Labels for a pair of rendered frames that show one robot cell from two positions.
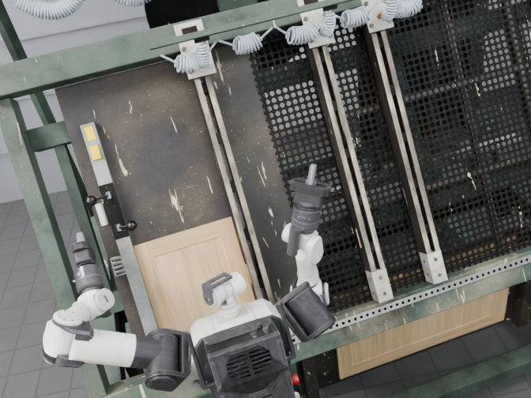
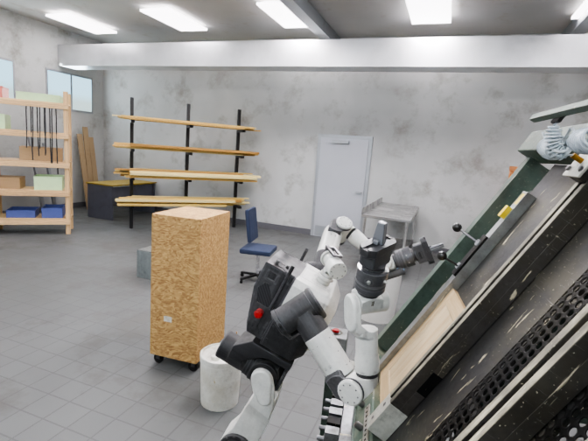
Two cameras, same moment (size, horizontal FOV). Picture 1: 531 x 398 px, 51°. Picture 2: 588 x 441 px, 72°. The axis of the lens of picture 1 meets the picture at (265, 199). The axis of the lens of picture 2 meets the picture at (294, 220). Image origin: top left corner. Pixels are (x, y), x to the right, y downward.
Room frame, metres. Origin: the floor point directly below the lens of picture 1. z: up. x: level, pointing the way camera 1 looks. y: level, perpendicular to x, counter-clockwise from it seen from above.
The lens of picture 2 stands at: (1.59, -1.22, 1.82)
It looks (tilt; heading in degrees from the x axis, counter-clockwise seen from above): 10 degrees down; 113
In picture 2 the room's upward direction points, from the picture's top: 4 degrees clockwise
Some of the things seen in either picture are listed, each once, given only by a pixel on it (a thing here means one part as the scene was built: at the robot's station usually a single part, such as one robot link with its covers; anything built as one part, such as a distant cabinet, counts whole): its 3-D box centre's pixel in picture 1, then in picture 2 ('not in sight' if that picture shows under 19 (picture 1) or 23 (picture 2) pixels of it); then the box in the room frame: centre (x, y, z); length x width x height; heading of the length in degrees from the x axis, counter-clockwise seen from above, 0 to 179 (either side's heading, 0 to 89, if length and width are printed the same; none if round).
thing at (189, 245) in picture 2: not in sight; (191, 285); (-0.42, 1.47, 0.63); 0.50 x 0.42 x 1.25; 97
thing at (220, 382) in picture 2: not in sight; (221, 369); (0.16, 1.08, 0.24); 0.32 x 0.30 x 0.47; 93
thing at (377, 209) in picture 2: not in sight; (390, 232); (0.45, 5.94, 0.50); 1.99 x 0.74 x 1.00; 93
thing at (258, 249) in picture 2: not in sight; (257, 245); (-0.92, 3.58, 0.49); 0.57 x 0.54 x 0.97; 174
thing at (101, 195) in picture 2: not in sight; (122, 198); (-5.74, 5.92, 0.38); 1.44 x 0.74 x 0.77; 93
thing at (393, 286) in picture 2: not in sight; (378, 290); (0.81, 3.25, 0.31); 0.50 x 0.50 x 0.62
